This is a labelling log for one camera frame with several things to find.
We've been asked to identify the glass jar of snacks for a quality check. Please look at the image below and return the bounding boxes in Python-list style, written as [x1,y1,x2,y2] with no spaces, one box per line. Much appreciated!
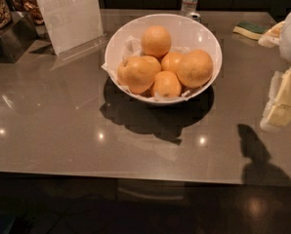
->
[11,0,44,25]

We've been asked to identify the white paper bowl liner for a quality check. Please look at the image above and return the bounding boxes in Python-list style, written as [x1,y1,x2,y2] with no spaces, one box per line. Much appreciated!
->
[103,35,202,106]

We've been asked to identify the top orange in bowl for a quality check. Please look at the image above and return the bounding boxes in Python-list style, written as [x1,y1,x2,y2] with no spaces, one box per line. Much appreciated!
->
[141,25,172,59]

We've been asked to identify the yellow green sponge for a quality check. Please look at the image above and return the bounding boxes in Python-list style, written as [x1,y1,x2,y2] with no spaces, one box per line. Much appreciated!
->
[232,21,268,40]

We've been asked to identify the front small orange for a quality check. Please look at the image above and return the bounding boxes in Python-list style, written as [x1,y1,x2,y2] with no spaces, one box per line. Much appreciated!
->
[151,71,182,98]

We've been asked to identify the silver drink can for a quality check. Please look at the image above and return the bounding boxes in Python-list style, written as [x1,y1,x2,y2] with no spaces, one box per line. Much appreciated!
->
[187,12,201,22]

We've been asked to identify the small orange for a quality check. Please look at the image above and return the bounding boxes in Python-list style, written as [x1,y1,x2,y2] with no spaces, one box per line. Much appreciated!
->
[161,52,184,74]
[151,71,182,98]

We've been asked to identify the middle small orange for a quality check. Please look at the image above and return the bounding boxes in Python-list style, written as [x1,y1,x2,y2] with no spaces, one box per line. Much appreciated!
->
[161,52,184,74]

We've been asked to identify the dark metal stand box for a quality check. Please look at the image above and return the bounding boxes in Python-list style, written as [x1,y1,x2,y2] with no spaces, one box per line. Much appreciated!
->
[0,12,38,63]

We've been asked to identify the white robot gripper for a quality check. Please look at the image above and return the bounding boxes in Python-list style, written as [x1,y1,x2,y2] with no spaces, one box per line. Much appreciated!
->
[258,12,291,132]

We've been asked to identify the clear acrylic sign holder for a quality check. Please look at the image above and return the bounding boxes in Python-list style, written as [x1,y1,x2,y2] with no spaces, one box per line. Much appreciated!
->
[37,0,106,59]

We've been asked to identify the large orange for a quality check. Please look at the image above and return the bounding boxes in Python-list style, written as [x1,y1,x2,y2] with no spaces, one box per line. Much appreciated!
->
[177,50,213,88]
[117,56,161,95]

